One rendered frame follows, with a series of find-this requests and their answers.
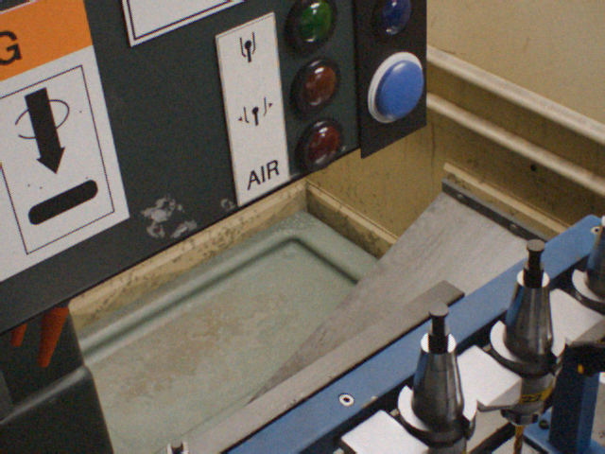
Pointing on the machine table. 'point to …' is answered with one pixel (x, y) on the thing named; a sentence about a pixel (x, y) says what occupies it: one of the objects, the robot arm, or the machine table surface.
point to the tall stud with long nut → (178, 447)
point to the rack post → (568, 414)
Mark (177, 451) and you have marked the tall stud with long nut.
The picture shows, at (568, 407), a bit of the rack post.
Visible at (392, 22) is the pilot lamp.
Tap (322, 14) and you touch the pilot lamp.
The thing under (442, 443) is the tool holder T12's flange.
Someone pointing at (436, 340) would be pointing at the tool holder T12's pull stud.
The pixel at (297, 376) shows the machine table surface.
